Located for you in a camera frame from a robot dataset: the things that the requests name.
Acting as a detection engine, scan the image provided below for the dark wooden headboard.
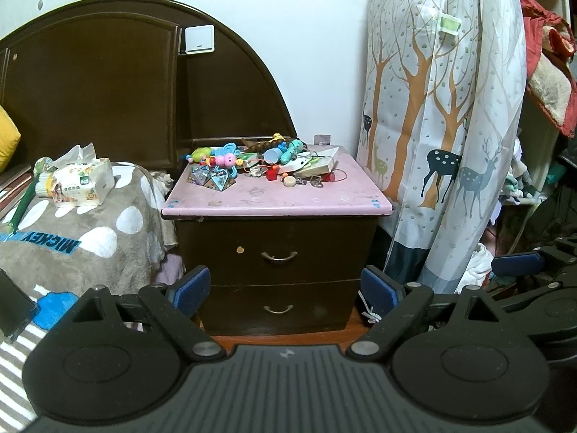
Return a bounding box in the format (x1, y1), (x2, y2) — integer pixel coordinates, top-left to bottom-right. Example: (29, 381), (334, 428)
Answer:
(0, 0), (298, 176)

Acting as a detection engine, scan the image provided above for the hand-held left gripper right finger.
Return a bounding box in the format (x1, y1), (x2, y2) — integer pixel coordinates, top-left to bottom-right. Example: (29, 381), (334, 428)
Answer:
(346, 265), (508, 364)

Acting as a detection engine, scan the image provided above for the wooden bead bracelet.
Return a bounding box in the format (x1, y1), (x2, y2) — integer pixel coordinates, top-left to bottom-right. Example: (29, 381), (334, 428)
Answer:
(242, 140), (277, 157)

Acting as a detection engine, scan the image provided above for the iridescent prism toy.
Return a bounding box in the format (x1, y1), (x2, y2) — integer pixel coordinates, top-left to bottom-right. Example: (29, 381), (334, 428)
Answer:
(208, 169), (238, 192)
(189, 165), (213, 186)

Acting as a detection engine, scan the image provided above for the white zip tie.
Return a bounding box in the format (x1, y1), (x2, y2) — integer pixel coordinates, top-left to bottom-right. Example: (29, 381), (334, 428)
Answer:
(358, 292), (382, 325)

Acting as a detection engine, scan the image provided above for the pink caterpillar toy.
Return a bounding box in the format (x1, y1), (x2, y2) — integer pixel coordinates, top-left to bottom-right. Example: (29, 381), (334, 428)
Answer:
(205, 153), (238, 169)

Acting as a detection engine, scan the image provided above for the cotton swab container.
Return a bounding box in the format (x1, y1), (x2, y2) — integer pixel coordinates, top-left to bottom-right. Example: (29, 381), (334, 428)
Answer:
(34, 157), (58, 200)

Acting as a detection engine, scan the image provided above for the tissue pack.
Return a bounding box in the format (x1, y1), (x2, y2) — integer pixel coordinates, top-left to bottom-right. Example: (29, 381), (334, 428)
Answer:
(49, 143), (116, 209)

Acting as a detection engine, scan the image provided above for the white triangular box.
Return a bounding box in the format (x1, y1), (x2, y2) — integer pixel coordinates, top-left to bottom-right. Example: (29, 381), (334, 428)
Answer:
(314, 145), (344, 162)

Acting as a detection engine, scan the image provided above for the teal toy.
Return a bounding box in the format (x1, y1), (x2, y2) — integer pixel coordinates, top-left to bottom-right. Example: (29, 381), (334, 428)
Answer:
(279, 138), (306, 166)

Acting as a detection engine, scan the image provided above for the green stick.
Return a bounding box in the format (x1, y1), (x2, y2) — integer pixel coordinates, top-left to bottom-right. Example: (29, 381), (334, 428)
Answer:
(11, 180), (40, 232)

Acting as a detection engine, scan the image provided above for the white round device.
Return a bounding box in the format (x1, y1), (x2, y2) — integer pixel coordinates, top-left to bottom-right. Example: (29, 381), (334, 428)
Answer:
(278, 153), (313, 175)

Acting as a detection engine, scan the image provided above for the beige flat box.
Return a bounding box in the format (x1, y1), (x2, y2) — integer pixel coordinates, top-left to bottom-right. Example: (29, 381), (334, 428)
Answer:
(293, 158), (337, 180)

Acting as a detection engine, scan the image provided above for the grey white striped cloth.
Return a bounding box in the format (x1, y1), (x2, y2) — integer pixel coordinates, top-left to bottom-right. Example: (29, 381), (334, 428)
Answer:
(0, 324), (51, 430)

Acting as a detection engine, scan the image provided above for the red cloth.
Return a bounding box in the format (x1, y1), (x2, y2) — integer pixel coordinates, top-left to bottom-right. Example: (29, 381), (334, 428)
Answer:
(518, 0), (577, 57)

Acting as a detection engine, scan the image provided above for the deer print fabric cover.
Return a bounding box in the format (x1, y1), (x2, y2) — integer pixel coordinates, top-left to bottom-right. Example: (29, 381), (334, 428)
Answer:
(355, 0), (528, 295)

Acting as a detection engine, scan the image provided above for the yellow pillow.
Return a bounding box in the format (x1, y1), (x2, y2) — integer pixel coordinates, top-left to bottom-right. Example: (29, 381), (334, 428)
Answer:
(0, 105), (22, 173)

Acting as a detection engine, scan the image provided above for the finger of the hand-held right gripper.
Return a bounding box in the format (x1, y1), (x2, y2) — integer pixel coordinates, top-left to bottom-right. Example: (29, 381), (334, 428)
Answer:
(489, 279), (566, 313)
(490, 237), (577, 280)

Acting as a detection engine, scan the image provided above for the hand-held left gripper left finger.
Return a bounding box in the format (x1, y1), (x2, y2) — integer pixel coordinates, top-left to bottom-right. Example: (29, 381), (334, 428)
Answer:
(67, 265), (227, 364)

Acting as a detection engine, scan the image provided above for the white wall switch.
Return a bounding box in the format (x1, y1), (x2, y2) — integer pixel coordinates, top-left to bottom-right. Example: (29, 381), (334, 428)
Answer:
(184, 24), (216, 57)

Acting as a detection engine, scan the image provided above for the grey dotted blanket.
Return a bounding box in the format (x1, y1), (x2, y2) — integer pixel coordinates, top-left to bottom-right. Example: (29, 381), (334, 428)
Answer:
(0, 161), (179, 331)

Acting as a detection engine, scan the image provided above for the dark wooden nightstand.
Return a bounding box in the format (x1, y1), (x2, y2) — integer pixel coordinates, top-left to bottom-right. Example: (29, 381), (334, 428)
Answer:
(161, 142), (394, 337)

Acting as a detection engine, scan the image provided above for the pile of clothes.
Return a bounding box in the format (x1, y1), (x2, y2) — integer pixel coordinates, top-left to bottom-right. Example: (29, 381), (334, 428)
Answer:
(495, 139), (553, 210)

